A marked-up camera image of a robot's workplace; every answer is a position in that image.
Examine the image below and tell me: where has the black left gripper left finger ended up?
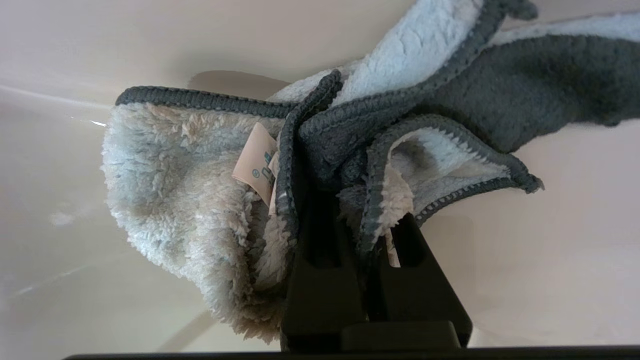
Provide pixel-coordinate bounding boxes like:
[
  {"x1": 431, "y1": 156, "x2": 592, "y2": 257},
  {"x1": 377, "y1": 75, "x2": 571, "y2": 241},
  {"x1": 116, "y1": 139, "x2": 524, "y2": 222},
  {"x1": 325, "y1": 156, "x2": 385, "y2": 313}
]
[{"x1": 280, "y1": 190, "x2": 368, "y2": 351}]

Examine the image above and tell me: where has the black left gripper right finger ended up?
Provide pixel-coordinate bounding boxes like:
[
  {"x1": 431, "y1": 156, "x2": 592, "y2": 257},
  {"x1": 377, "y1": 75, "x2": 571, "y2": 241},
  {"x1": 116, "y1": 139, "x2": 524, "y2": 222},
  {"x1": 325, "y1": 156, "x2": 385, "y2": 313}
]
[{"x1": 369, "y1": 212, "x2": 473, "y2": 347}]

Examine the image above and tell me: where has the blue grey fleece cloth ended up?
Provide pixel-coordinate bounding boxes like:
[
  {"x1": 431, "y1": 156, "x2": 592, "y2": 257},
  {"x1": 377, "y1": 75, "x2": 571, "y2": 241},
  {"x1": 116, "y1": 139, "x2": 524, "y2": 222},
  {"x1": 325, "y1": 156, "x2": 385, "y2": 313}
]
[{"x1": 101, "y1": 0, "x2": 640, "y2": 346}]

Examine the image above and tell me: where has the white ceramic sink vanity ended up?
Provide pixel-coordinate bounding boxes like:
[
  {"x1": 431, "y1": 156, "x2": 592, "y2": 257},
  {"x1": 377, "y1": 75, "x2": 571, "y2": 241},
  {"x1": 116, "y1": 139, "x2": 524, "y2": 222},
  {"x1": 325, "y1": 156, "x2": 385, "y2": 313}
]
[{"x1": 0, "y1": 0, "x2": 640, "y2": 351}]

